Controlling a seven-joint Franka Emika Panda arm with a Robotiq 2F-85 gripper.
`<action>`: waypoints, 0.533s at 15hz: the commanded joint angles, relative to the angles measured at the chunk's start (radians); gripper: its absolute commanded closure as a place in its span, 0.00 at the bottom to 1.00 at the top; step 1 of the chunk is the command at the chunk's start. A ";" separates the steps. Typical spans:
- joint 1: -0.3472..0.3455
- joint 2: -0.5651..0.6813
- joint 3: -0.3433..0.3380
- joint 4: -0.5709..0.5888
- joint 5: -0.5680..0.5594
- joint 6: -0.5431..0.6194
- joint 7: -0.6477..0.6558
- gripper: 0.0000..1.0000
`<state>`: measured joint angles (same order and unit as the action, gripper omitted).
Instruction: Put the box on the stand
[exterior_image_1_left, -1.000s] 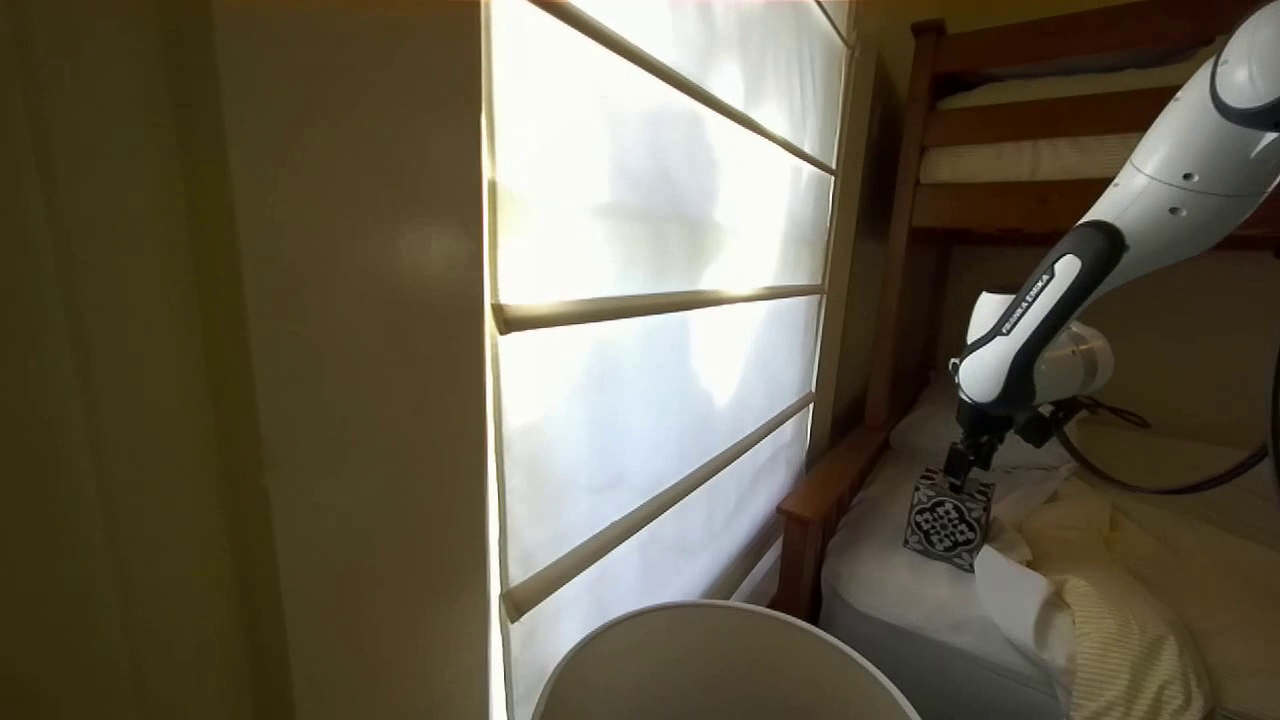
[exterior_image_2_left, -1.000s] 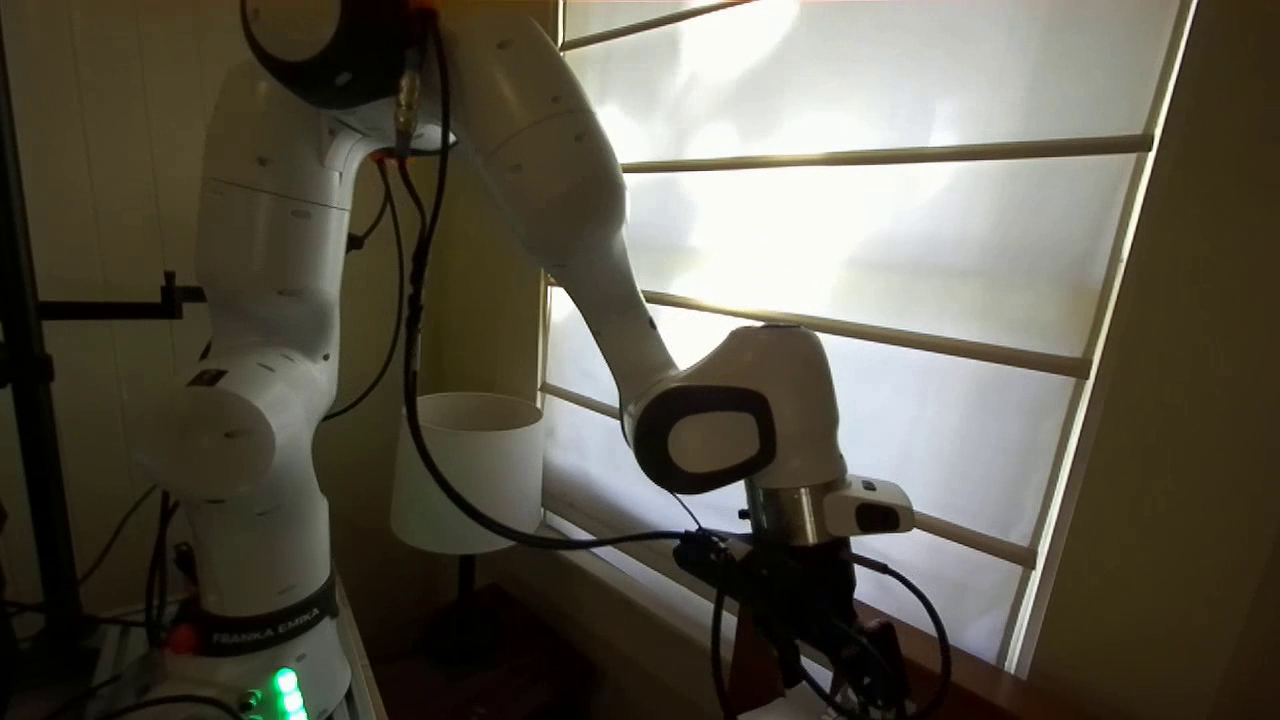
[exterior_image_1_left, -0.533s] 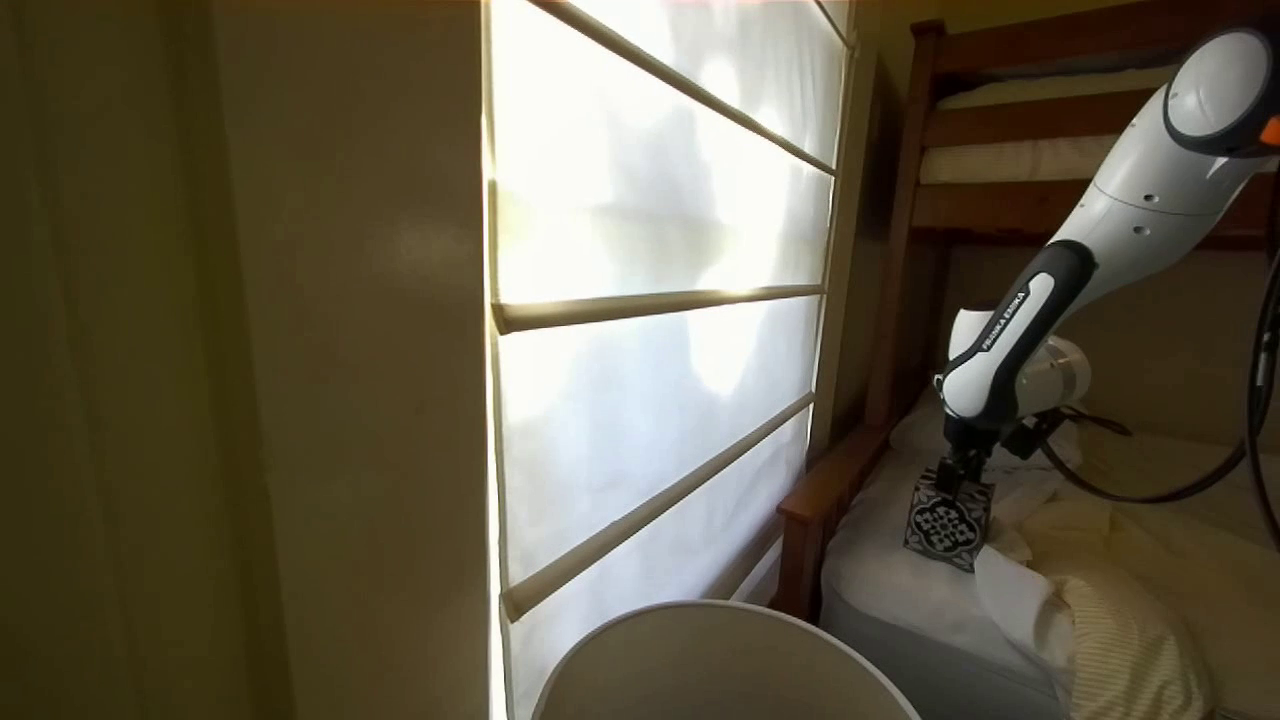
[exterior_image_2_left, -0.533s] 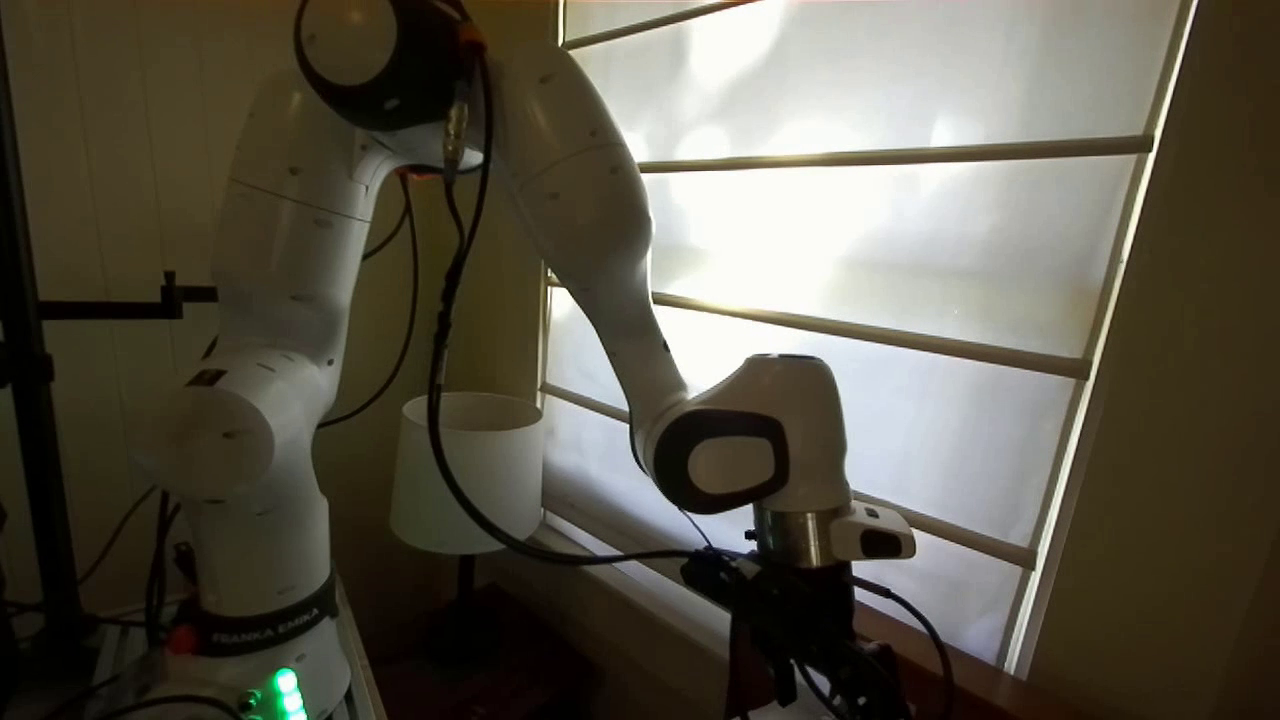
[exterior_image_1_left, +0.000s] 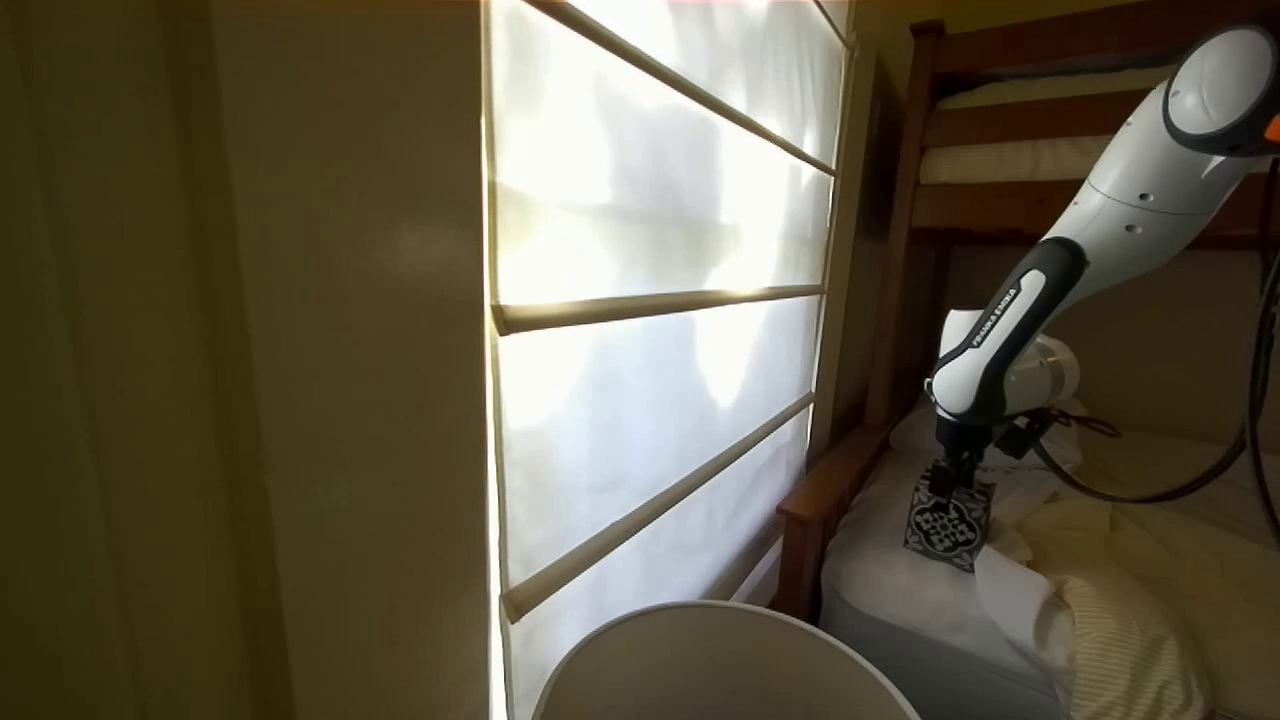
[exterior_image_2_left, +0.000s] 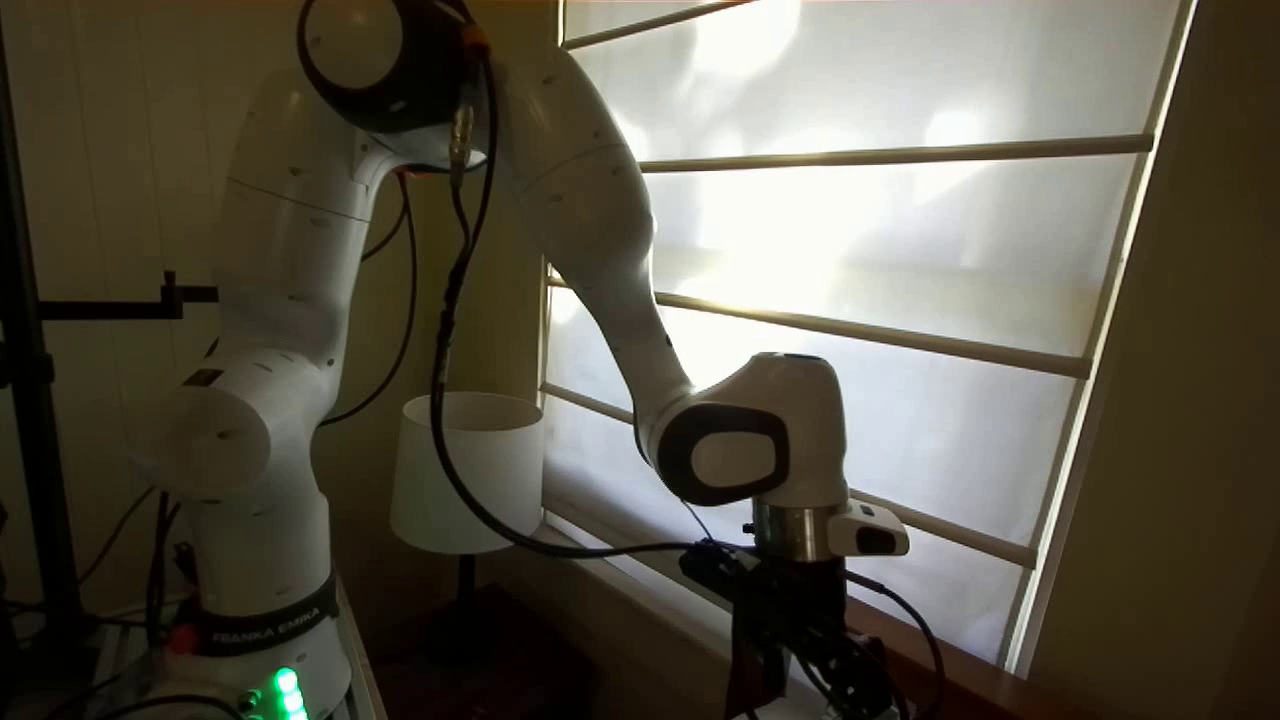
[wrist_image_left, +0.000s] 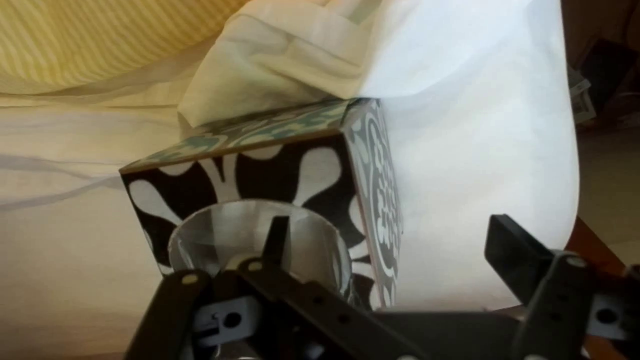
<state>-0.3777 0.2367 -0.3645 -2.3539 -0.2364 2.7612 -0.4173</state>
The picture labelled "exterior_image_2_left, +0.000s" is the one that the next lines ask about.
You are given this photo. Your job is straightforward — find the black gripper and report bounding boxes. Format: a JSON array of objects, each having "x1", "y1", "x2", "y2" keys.
[{"x1": 745, "y1": 550, "x2": 855, "y2": 673}]

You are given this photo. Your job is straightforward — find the black tripod stand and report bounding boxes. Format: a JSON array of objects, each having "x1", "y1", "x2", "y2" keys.
[{"x1": 0, "y1": 35, "x2": 84, "y2": 673}]

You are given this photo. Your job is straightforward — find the wooden window sill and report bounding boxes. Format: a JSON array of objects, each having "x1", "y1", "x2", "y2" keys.
[{"x1": 852, "y1": 595, "x2": 1074, "y2": 720}]

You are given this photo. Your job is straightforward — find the wooden nightstand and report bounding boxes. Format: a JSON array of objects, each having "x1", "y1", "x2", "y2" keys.
[{"x1": 358, "y1": 585, "x2": 604, "y2": 720}]

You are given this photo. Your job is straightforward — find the white shade table lamp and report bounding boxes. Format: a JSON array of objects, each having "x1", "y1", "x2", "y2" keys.
[{"x1": 390, "y1": 388, "x2": 553, "y2": 673}]

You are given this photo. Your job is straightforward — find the white window blind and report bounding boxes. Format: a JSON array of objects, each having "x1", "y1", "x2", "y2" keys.
[{"x1": 544, "y1": 0, "x2": 1194, "y2": 673}]

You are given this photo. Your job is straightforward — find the black horizontal clamp rod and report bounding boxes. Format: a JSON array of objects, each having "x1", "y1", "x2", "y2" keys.
[{"x1": 36, "y1": 268, "x2": 225, "y2": 324}]

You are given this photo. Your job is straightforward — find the looped black gripper cables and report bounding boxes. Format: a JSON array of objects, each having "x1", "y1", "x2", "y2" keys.
[{"x1": 798, "y1": 570, "x2": 947, "y2": 720}]

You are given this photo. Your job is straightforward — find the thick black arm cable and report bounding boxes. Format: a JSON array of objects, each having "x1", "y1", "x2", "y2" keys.
[{"x1": 425, "y1": 10, "x2": 765, "y2": 564}]

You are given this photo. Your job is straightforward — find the thin black hanging cable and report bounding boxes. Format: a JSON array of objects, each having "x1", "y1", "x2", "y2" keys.
[{"x1": 315, "y1": 170, "x2": 422, "y2": 432}]

